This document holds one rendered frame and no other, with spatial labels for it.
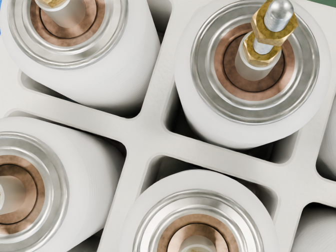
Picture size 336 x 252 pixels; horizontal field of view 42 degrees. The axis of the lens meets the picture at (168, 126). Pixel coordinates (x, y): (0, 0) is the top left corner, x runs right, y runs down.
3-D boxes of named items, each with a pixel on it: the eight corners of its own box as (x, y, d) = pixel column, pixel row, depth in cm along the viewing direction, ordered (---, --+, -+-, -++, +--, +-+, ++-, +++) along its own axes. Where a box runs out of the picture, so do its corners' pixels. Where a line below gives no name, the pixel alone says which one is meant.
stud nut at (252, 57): (238, 61, 23) (240, 57, 22) (245, 30, 23) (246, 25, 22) (276, 68, 23) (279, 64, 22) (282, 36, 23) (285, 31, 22)
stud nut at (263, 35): (246, 41, 19) (248, 35, 19) (253, 4, 19) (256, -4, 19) (291, 49, 19) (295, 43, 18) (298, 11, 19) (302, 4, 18)
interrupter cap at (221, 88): (178, 112, 26) (178, 111, 26) (203, -8, 27) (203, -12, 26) (305, 137, 26) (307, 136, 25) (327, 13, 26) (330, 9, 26)
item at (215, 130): (175, 141, 44) (158, 125, 26) (194, 49, 45) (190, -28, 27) (270, 161, 43) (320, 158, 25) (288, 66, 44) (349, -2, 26)
